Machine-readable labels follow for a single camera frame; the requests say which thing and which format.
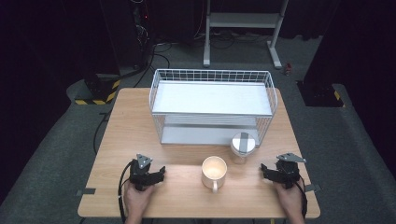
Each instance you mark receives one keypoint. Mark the glass jar with grey lid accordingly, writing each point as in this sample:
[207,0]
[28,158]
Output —
[242,146]

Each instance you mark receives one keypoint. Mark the white ceramic cup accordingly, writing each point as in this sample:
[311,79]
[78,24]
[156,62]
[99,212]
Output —
[214,172]

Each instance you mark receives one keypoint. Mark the white metal stand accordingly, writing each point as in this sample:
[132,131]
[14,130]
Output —
[243,20]

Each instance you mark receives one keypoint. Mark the small red object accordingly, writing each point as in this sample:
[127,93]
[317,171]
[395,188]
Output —
[288,69]

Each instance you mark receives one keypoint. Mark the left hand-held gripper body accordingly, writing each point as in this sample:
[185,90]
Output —
[140,175]

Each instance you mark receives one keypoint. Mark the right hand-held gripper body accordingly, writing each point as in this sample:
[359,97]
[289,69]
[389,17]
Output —
[288,172]

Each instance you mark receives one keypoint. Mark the grey tape strip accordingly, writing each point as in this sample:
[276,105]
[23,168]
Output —
[312,188]
[86,192]

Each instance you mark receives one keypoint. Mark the black yellow striped base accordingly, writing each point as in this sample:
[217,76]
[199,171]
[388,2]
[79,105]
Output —
[320,95]
[99,90]

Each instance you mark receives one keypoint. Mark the person's left hand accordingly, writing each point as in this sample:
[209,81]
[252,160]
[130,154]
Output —
[137,199]

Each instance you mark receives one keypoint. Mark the person's right hand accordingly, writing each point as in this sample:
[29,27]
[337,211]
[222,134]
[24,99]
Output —
[289,200]

